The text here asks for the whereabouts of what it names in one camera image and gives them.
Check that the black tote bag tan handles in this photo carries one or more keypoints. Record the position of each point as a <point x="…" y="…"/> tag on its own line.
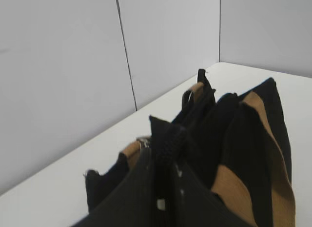
<point x="237" y="146"/>

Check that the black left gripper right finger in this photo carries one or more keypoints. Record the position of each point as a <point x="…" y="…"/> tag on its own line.
<point x="193" y="205"/>

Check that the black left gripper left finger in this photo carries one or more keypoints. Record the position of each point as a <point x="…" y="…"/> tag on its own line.
<point x="124" y="196"/>

